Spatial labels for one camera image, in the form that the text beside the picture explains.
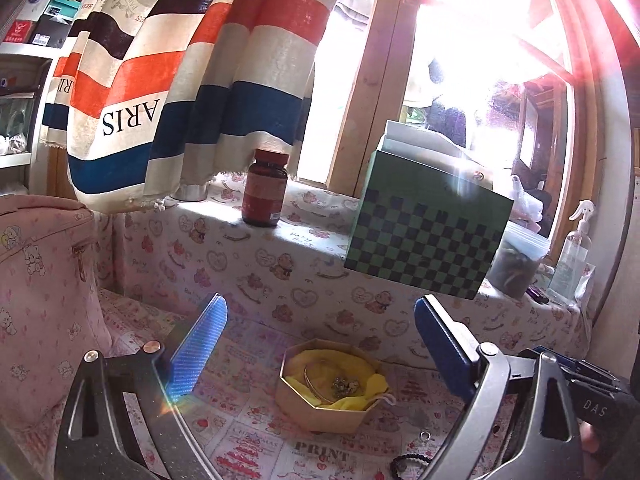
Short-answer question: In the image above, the octagonal cardboard box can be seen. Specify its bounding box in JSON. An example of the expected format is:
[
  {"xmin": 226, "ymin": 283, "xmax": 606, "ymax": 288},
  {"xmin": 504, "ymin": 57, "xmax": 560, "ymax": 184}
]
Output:
[{"xmin": 276, "ymin": 339, "xmax": 396, "ymax": 434}]

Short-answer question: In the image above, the gold bangle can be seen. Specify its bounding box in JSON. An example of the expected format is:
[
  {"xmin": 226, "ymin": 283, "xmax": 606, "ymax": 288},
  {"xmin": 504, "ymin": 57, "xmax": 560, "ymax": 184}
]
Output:
[{"xmin": 303, "ymin": 360, "xmax": 360, "ymax": 404}]

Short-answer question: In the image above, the green checkered gift box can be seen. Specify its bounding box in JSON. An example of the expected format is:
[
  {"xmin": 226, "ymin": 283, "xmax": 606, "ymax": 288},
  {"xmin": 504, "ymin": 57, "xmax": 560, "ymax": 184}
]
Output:
[{"xmin": 344, "ymin": 122, "xmax": 513, "ymax": 299}]

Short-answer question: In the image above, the grey translucent container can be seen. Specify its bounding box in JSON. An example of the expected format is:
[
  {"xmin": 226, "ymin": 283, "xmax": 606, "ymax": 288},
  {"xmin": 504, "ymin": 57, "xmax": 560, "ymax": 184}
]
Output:
[{"xmin": 486, "ymin": 221, "xmax": 550, "ymax": 300}]

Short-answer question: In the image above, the black bead bracelet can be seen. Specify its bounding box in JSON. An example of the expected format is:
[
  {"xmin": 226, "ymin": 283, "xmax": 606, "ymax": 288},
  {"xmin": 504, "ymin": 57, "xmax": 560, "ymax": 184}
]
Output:
[{"xmin": 388, "ymin": 453, "xmax": 434, "ymax": 480}]

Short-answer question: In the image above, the yellow cloth in box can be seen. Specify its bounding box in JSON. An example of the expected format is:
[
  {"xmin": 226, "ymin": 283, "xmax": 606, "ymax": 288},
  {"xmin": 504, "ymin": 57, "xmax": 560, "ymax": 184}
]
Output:
[{"xmin": 283, "ymin": 349, "xmax": 390, "ymax": 411}]

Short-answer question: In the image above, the wooden window frame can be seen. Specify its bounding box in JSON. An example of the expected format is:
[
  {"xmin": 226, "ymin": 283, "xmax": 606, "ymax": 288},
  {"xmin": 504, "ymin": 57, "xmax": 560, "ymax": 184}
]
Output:
[{"xmin": 326, "ymin": 0, "xmax": 604, "ymax": 258}]

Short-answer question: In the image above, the red brown pill bottle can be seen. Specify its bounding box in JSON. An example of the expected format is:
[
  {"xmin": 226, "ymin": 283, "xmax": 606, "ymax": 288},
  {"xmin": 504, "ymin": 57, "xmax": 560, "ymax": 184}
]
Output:
[{"xmin": 241, "ymin": 148, "xmax": 288, "ymax": 228}]

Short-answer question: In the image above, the silver charm bracelet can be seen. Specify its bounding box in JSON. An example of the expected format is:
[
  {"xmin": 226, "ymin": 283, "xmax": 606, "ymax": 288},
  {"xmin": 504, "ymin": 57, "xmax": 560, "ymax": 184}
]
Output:
[{"xmin": 328, "ymin": 376, "xmax": 362, "ymax": 397}]

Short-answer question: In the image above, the clear spray bottle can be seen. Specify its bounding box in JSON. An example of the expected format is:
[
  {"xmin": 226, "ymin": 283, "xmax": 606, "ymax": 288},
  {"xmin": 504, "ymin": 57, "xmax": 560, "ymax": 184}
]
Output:
[{"xmin": 548, "ymin": 200, "xmax": 596, "ymax": 301}]

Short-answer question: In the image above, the pink zip bag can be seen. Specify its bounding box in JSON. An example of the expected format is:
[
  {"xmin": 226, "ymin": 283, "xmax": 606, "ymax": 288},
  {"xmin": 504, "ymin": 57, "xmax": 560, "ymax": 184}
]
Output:
[{"xmin": 0, "ymin": 194, "xmax": 112, "ymax": 429}]

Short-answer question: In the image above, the teddy bear print cloth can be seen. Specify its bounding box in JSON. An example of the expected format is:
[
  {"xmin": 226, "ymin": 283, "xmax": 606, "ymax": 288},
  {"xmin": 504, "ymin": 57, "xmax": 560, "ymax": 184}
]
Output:
[{"xmin": 94, "ymin": 171, "xmax": 594, "ymax": 369}]

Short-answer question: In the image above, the striped curtain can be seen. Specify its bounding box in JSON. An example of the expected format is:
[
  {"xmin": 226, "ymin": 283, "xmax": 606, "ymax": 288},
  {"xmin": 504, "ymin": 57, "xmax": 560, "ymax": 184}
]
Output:
[{"xmin": 43, "ymin": 0, "xmax": 337, "ymax": 213}]

